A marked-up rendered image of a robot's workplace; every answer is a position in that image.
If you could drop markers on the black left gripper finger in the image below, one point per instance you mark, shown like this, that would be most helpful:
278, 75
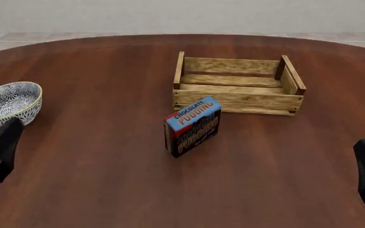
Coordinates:
6, 140

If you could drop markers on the wooden slat tray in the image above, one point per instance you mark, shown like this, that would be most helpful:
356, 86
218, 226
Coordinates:
238, 95

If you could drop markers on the chocolate pudding box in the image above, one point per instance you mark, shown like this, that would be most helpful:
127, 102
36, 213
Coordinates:
193, 128

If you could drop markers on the patterned black and white bowl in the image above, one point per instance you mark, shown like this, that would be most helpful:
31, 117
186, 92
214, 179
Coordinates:
8, 102

